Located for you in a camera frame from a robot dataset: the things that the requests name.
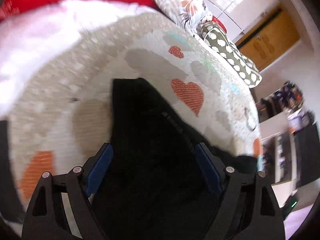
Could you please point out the black pants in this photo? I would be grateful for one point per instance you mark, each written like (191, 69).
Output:
(154, 187)

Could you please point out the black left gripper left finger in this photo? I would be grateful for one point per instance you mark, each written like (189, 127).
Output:
(54, 196)

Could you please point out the wooden door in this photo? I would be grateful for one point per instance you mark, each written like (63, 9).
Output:
(270, 38)

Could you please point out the heart pattern quilt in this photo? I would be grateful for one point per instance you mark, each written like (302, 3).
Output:
(65, 110)

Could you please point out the green sheep bolster pillow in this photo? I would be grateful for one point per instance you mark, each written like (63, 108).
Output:
(214, 36)

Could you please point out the cluttered storage shelf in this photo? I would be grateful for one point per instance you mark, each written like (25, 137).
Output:
(290, 137)

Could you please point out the white floral pillow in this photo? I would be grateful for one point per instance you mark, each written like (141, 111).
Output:
(187, 14)

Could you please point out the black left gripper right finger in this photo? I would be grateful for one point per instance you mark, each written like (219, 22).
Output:
(246, 204)

